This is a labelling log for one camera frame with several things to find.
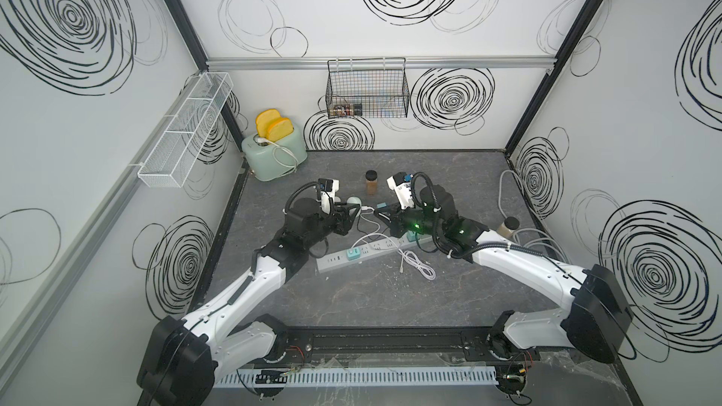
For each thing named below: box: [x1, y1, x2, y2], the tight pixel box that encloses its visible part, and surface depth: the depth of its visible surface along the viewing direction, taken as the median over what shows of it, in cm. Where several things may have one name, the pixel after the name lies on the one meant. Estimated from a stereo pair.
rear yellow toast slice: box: [255, 108, 282, 139], surface depth 104 cm
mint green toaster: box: [241, 126, 308, 182], surface depth 104 cm
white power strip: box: [315, 235, 434, 274], surface depth 88 cm
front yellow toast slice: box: [266, 117, 295, 143], surface depth 102 cm
